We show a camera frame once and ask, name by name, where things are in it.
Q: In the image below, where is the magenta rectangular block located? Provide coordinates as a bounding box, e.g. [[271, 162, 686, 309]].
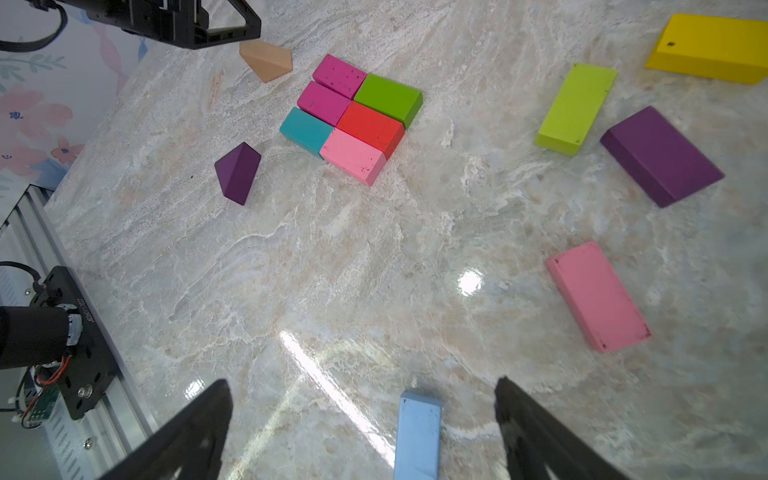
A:
[[312, 54, 367, 100]]

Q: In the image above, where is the hot pink rectangular block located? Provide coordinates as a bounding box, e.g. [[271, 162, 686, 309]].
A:
[[297, 81, 352, 127]]

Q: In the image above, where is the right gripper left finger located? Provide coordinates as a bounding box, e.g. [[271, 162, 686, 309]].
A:
[[103, 379, 233, 479]]

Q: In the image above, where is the light blue rectangular block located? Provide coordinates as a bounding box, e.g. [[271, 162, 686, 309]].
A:
[[394, 391, 442, 480]]

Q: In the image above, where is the dark purple small block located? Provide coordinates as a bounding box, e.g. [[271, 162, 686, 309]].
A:
[[600, 106, 725, 208]]

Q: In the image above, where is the pink rectangular block right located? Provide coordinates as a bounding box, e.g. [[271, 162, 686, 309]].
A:
[[545, 241, 652, 353]]

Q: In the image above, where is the teal rectangular block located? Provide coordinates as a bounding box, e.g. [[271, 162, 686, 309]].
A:
[[279, 107, 334, 158]]

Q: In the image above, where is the natural wood triangular block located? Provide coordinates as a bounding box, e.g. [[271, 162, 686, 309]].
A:
[[239, 40, 293, 83]]

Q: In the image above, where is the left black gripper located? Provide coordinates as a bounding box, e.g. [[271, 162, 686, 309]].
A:
[[65, 0, 262, 50]]

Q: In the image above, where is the lime green small block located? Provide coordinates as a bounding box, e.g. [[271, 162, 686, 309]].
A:
[[534, 63, 618, 156]]

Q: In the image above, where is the green rectangular block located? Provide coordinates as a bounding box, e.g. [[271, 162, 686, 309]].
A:
[[354, 74, 423, 129]]

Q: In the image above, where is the purple triangular block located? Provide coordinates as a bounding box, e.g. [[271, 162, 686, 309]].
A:
[[214, 142, 261, 205]]

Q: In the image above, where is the red rectangular block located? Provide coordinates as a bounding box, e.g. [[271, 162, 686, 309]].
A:
[[336, 102, 405, 160]]

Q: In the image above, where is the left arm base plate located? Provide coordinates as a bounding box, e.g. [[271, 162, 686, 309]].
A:
[[30, 266, 119, 420]]

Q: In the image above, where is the aluminium front rail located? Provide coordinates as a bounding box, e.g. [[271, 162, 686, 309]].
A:
[[1, 186, 157, 479]]

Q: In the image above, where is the yellow small block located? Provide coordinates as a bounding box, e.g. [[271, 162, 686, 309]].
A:
[[645, 14, 767, 85]]

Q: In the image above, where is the light pink rectangular block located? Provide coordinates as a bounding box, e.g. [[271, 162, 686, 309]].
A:
[[320, 128, 387, 186]]

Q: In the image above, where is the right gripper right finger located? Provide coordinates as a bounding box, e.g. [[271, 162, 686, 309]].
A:
[[495, 376, 626, 479]]

